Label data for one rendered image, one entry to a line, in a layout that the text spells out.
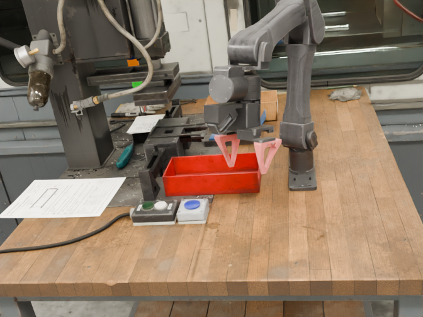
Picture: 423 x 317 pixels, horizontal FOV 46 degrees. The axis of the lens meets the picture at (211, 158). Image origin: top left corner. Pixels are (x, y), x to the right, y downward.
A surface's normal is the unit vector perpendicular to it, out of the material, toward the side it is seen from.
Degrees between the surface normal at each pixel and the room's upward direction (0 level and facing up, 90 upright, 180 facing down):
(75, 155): 90
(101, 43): 90
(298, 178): 0
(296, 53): 76
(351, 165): 0
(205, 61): 90
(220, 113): 85
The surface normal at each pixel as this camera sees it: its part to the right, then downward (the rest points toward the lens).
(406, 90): -0.20, 0.44
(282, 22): 0.79, 0.11
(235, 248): -0.13, -0.89
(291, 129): -0.59, 0.18
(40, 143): -0.22, -0.51
